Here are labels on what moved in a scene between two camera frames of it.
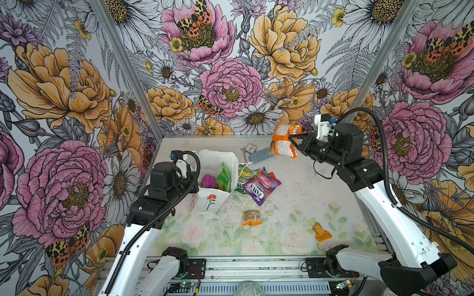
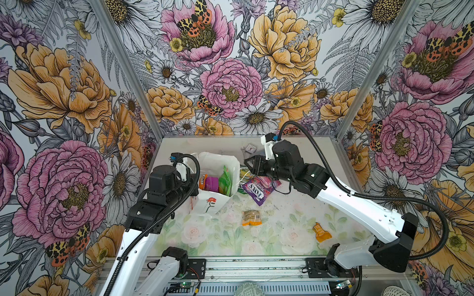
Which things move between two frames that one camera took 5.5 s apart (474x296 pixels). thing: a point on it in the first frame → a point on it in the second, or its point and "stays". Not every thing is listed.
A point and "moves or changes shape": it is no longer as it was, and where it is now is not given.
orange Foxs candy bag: [280, 144] moves or changes shape
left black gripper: [189, 178] stays
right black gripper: [308, 139] → [257, 164]
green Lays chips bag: [223, 180] stays
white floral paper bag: [217, 174] stays
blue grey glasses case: [260, 155] stays
